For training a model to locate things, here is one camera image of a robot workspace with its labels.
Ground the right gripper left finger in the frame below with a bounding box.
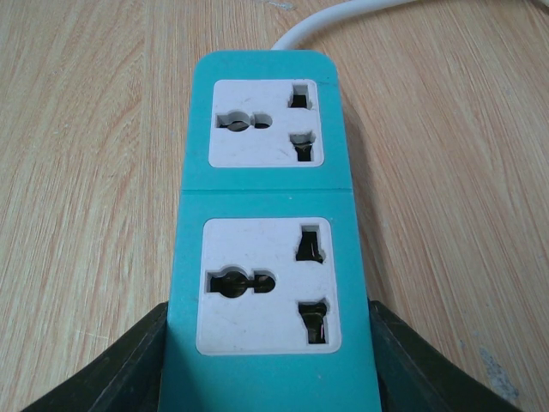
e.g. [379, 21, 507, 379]
[25, 302, 168, 411]

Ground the white teal-strip cord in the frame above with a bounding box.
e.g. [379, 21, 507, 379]
[271, 0, 430, 52]

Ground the teal power strip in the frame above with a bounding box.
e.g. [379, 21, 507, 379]
[159, 50, 381, 411]

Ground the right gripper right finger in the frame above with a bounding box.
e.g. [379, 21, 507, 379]
[369, 300, 518, 412]

